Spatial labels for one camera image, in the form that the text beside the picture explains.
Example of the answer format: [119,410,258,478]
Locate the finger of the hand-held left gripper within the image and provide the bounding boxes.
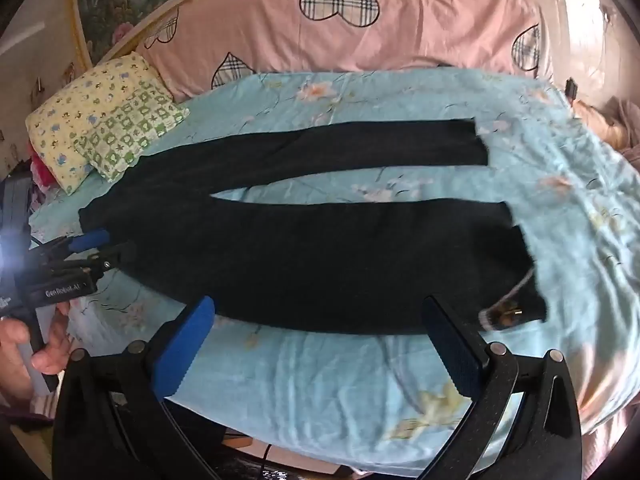
[70,240,139,278]
[64,228,111,256]

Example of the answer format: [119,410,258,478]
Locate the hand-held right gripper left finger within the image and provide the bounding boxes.
[52,295,222,480]

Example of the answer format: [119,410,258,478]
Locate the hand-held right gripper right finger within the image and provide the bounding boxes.
[421,295,584,480]

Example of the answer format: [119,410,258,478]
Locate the black pants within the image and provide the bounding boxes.
[78,118,549,336]

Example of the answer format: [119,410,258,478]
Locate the person's left hand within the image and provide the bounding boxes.
[0,304,74,403]

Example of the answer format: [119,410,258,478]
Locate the red cloth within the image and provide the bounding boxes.
[29,151,57,187]

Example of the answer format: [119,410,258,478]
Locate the yellow and green patterned pillow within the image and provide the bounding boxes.
[25,52,191,196]

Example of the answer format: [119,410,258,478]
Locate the light blue floral bedsheet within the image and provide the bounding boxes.
[29,67,640,472]

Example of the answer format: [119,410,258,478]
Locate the framed landscape painting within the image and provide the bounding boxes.
[67,0,301,69]

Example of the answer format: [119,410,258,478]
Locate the beige cloth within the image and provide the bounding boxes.
[574,96,640,163]

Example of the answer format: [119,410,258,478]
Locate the pink quilt with plaid hearts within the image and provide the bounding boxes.
[142,0,557,104]

